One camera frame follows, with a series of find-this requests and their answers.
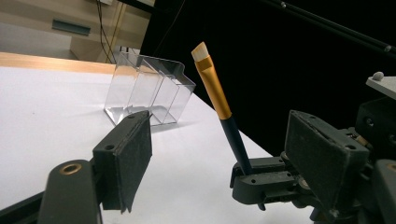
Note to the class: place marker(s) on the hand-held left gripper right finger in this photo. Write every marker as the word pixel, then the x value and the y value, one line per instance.
pixel 323 161

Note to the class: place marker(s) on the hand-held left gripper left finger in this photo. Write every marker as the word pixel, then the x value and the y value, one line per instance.
pixel 127 158

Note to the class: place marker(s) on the clear acrylic organizer box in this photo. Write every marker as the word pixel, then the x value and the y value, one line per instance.
pixel 140 87

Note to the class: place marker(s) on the gold and black makeup brush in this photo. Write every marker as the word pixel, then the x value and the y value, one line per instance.
pixel 214 90

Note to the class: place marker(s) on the white table cover board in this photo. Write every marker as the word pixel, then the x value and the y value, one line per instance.
pixel 46 124

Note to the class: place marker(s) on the wooden table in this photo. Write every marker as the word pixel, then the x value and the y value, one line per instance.
pixel 46 62

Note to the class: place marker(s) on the wooden desk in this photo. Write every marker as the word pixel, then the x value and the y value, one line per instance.
pixel 37 14

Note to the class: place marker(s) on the black diagonal frame strut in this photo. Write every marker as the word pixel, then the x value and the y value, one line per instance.
pixel 336 26

